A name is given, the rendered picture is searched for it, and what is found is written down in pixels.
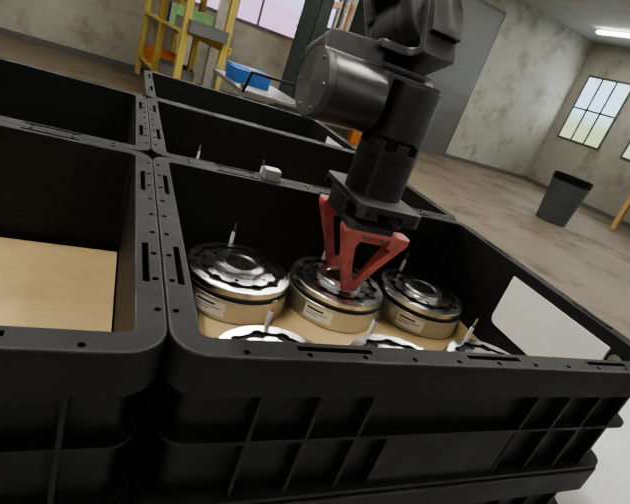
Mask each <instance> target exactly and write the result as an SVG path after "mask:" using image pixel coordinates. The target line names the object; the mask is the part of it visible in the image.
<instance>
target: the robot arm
mask: <svg viewBox="0 0 630 504"><path fill-rule="evenodd" d="M363 8H364V22H365V36H366V37H365V36H362V35H358V34H355V33H352V32H348V31H345V30H342V29H338V28H332V29H331V30H329V31H328V32H326V33H325V34H323V35H322V36H320V37H319V38H318V39H316V40H315V41H313V42H312V43H310V44H309V45H308V46H307V47H306V50H305V58H304V62H303V64H302V66H301V69H300V72H299V75H298V78H297V83H296V89H295V105H296V109H297V111H298V113H299V114H300V115H301V116H303V117H307V118H311V119H314V120H318V121H321V122H325V123H329V124H332V125H336V126H340V127H343V128H347V129H351V130H354V131H358V132H362V135H361V138H360V141H359V144H358V146H357V149H356V152H355V155H354V158H353V160H352V163H351V166H350V169H349V172H348V174H345V173H341V172H337V171H333V170H328V173H327V176H326V179H325V183H329V184H332V188H331V191H330V194H329V196H328V195H323V194H321V195H320V197H319V205H320V213H321V221H322V228H323V236H324V246H325V258H326V264H331V265H337V266H340V287H341V290H344V291H351V292H353V291H355V290H356V289H357V288H358V287H359V286H360V285H361V284H362V283H363V282H364V281H365V280H366V279H367V278H368V277H369V276H370V275H371V274H373V273H374V272H375V271H376V270H377V269H378V268H380V267H381V266H382V265H384V264H385V263H386V262H388V261H389V260H391V259H392V258H393V257H395V256H396V255H397V254H399V253H400V252H401V251H403V250H404V249H405V248H407V246H408V244H409V242H410V240H409V239H408V238H407V237H406V236H405V235H404V234H402V233H398V232H394V231H393V230H392V229H395V230H400V229H401V227H402V228H407V229H412V230H416V228H417V226H418V224H419V221H420V219H421V216H420V215H419V214H418V213H417V212H415V211H414V210H413V209H412V208H411V207H409V206H408V205H407V204H406V203H404V202H403V201H402V200H401V197H402V195H403V192H404V189H405V187H406V185H407V182H408V180H409V177H410V175H411V172H412V170H413V167H414V165H415V162H416V160H417V158H418V155H419V153H420V149H421V147H422V145H423V143H424V140H425V138H426V136H427V133H428V131H429V128H430V126H431V123H432V121H433V118H434V116H435V113H436V111H437V109H438V106H439V104H440V101H441V99H442V95H440V94H441V90H438V89H435V88H434V87H433V79H430V78H428V77H425V75H428V74H430V73H433V72H435V71H438V70H441V69H443V68H446V67H448V66H450V65H453V64H454V61H455V52H456V43H458V42H460V41H461V32H462V23H463V7H462V3H461V0H363ZM334 216H340V217H341V219H342V221H341V224H340V250H339V252H338V253H337V254H335V246H334V225H333V217H334ZM376 220H378V221H379V222H377V221H376ZM359 242H364V243H369V244H375V245H380V246H382V247H381V248H380V249H379V250H378V251H377V252H376V253H375V254H374V255H373V257H372V258H371V259H370V260H369V261H368V262H367V263H366V264H365V265H364V267H363V268H362V269H361V270H360V271H359V272H358V273H357V274H356V275H355V276H354V277H353V278H352V265H353V259H354V253H355V247H356V246H357V245H358V244H359Z"/></svg>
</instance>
